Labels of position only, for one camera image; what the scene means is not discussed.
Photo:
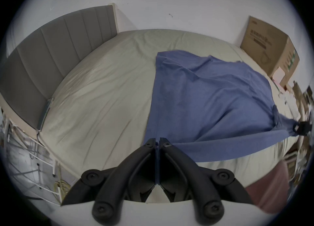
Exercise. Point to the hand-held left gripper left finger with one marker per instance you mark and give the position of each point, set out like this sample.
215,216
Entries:
115,176

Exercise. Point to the grey padded headboard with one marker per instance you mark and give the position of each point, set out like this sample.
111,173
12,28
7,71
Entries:
46,58

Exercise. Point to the bed with beige sheet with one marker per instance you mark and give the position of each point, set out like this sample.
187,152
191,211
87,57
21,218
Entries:
98,92

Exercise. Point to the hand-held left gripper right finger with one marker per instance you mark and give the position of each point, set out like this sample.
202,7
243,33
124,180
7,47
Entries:
196,176

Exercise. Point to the blue shirt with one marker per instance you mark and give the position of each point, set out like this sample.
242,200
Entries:
211,102

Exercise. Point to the brown cardboard carton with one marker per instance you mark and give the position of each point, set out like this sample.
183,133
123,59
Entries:
272,48

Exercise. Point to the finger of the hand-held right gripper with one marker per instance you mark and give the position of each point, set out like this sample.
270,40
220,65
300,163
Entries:
304,127

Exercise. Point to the white metal rack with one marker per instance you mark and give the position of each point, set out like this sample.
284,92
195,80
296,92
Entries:
27,161

